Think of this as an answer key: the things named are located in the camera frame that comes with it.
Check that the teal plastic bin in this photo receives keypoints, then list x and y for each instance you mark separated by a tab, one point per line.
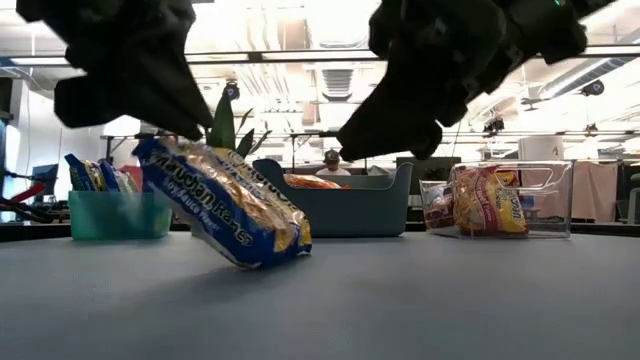
120	215

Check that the pink hanging cloth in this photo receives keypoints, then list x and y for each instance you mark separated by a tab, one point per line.
595	190

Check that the black ceiling camera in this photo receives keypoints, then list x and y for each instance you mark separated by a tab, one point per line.
231	91
592	87

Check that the white cabinet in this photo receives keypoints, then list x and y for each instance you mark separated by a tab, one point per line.
542	148

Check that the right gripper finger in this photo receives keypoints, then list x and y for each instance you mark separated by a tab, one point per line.
429	142
380	125

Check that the snake plant in white pot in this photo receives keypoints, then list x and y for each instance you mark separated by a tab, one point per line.
223	125

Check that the person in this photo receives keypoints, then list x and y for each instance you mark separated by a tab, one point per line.
332	162

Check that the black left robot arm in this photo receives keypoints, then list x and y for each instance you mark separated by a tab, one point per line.
45	7

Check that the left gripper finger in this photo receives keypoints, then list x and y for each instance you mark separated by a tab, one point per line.
100	102
175	107

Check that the small tilted monitor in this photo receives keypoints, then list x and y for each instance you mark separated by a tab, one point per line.
45	179

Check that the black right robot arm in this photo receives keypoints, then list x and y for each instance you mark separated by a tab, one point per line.
555	25

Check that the clear plastic bin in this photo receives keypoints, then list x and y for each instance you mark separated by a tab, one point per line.
555	200

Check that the grey-blue plastic bin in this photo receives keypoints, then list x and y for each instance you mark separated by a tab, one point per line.
360	210

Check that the red board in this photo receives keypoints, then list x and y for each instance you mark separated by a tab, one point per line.
132	175

